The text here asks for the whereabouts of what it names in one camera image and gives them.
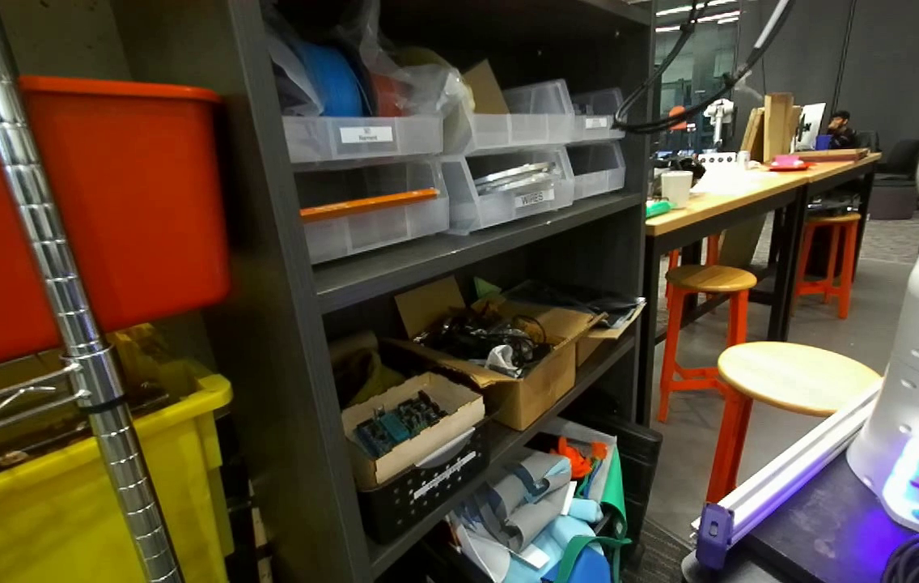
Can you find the orange fabric item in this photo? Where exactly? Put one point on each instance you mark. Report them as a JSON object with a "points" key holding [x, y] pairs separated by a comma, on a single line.
{"points": [[581, 454]]}

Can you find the wooden stool orange legs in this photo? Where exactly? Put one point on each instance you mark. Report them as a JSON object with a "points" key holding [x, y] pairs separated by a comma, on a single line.
{"points": [[714, 280], [833, 218], [800, 373]]}

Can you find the shiny silver part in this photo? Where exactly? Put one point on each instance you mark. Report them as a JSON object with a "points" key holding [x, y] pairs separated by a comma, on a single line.
{"points": [[503, 362]]}

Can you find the clear plastic storage bin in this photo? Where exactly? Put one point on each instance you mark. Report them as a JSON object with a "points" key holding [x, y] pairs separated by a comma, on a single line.
{"points": [[509, 213], [520, 131], [598, 173], [373, 236], [598, 123]]}

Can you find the open cardboard box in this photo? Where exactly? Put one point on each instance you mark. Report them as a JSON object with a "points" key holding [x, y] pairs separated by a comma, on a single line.
{"points": [[535, 393]]}

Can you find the brown paper wrap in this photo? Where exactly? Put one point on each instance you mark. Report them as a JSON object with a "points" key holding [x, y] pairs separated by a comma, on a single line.
{"points": [[362, 373]]}

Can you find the clear packaged parts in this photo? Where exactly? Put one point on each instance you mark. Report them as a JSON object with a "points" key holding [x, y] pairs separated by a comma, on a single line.
{"points": [[520, 180]]}

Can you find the orange rod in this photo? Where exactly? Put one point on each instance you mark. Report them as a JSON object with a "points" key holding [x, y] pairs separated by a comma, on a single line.
{"points": [[368, 202]]}

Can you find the dark teal parts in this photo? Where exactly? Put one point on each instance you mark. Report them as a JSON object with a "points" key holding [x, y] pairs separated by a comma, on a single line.
{"points": [[398, 423]]}

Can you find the flat cardboard tray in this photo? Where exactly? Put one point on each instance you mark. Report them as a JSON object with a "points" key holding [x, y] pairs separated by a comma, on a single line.
{"points": [[605, 336]]}

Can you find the white cardboard box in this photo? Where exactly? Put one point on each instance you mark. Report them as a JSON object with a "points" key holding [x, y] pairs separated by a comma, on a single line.
{"points": [[427, 458]]}

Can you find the dark grey shelf unit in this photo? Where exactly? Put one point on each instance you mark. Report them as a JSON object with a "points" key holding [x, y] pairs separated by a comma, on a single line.
{"points": [[266, 324]]}

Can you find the yellowish plastic bag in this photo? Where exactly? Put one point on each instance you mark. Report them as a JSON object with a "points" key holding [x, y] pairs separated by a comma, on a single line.
{"points": [[421, 93]]}

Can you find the brown cardboard piece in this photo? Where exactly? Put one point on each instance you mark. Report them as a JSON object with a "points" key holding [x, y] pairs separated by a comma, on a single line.
{"points": [[482, 85]]}

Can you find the clear bin white label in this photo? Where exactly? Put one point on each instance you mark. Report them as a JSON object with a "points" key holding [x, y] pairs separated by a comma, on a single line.
{"points": [[318, 141]]}

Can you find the black plastic crate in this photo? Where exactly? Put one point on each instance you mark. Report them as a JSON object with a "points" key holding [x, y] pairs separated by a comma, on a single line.
{"points": [[421, 507]]}

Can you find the green packet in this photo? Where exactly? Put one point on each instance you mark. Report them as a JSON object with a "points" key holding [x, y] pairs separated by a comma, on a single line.
{"points": [[662, 206]]}

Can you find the grey white fabric bag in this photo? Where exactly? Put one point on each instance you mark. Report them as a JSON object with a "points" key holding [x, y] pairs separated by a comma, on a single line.
{"points": [[525, 502]]}

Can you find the white mug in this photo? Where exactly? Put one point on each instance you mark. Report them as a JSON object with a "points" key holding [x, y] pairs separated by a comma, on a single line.
{"points": [[676, 187]]}

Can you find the blue roll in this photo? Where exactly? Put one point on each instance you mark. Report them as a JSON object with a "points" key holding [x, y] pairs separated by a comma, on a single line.
{"points": [[331, 78]]}

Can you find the teal blue bag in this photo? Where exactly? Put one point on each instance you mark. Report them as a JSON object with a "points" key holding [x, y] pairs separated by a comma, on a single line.
{"points": [[591, 538]]}

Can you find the small orange object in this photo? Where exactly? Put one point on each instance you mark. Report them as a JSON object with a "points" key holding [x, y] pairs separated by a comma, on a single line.
{"points": [[676, 117]]}

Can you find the wooden work table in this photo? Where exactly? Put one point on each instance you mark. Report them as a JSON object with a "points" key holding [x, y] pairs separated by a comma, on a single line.
{"points": [[760, 182]]}

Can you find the orange plastic bin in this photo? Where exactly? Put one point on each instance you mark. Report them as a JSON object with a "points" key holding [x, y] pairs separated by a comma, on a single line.
{"points": [[137, 215]]}

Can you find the pink flat object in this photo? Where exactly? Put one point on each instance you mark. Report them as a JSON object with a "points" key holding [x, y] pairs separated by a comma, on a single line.
{"points": [[788, 162]]}

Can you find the wooden block stand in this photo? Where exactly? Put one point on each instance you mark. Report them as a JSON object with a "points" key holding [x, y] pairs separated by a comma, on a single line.
{"points": [[771, 123]]}

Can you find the white laptop screen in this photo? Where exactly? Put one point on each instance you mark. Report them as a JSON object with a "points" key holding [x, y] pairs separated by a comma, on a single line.
{"points": [[810, 120]]}

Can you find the long wooden plank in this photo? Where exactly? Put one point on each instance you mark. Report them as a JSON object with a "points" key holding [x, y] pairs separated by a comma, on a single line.
{"points": [[835, 152]]}

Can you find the chrome rack pole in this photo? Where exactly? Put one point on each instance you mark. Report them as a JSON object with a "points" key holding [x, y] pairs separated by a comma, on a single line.
{"points": [[60, 270]]}

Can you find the seated person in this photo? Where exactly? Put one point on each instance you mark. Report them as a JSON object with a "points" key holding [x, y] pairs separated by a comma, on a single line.
{"points": [[835, 131]]}

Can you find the yellow plastic bin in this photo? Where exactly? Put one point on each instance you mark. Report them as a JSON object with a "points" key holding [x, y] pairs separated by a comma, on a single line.
{"points": [[39, 528]]}

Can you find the purple rail end bracket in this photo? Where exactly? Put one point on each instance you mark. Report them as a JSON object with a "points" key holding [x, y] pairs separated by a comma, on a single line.
{"points": [[714, 538]]}

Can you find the aluminium extrusion rail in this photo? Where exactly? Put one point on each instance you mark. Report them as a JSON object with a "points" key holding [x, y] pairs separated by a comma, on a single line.
{"points": [[795, 463]]}

